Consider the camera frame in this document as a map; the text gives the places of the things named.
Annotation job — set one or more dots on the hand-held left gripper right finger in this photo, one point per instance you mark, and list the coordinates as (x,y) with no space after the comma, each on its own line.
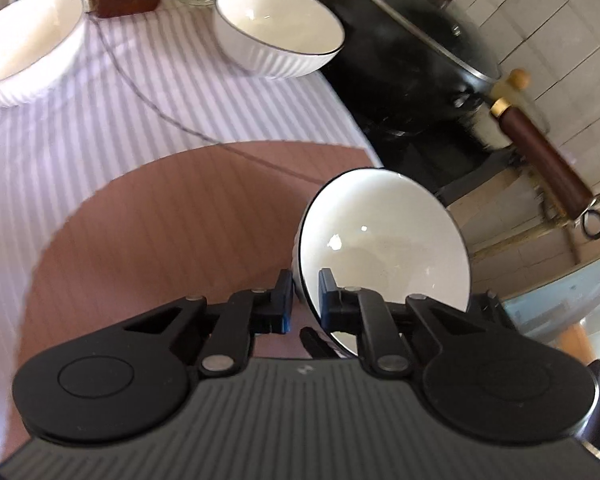
(327,300)

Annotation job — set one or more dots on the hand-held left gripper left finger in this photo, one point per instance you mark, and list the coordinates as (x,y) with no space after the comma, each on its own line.
(286,305)

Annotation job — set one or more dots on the white ribbed bowl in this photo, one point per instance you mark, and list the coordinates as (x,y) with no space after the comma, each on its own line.
(25,35)
(275,15)
(380,240)

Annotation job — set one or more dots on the striped pink brown tablecloth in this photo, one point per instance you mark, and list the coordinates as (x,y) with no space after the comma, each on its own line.
(155,235)

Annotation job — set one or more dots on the black gas stove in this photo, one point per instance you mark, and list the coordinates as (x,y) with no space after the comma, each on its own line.
(430,160)

